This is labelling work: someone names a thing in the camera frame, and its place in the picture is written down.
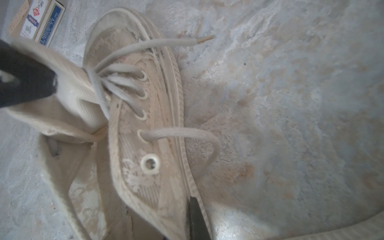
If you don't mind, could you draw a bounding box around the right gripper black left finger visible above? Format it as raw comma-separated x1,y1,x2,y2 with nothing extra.
1,40,57,108

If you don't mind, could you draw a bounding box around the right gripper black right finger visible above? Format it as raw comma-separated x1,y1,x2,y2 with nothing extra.
189,197,211,240

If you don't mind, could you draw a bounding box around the cream canvas sneaker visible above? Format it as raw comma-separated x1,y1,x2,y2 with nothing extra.
287,212,384,240
6,8,221,240

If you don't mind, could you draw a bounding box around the small printed card box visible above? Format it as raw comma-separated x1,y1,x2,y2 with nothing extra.
8,0,66,47

